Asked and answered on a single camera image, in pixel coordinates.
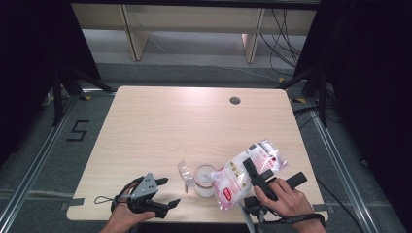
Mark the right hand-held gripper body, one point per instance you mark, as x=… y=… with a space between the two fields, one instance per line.
x=256 y=205

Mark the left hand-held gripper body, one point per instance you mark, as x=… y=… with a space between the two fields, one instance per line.
x=144 y=191

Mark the red and white plastic bag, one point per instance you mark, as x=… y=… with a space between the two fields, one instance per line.
x=233 y=176

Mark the person's right hand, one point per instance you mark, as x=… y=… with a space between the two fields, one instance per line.
x=288 y=202

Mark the person's left hand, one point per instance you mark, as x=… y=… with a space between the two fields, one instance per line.
x=124 y=220

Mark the grey tape strip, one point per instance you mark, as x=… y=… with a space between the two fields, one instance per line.
x=74 y=202
x=320 y=207

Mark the round grey table grommet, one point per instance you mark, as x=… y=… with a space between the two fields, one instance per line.
x=235 y=100

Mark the yellow black tape piece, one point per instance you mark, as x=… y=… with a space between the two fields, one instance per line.
x=85 y=97
x=281 y=79
x=298 y=100

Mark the black metal stand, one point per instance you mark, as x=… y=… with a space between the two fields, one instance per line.
x=322 y=103
x=58 y=103

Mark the pale flat floor strip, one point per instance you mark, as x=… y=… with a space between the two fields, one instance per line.
x=32 y=193

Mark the black curtain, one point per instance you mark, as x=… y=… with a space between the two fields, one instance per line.
x=372 y=64
x=32 y=48

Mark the light wooden bench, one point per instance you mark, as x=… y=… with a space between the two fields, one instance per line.
x=194 y=17

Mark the aluminium floor rail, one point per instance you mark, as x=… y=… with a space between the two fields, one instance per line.
x=30 y=176
x=342 y=176

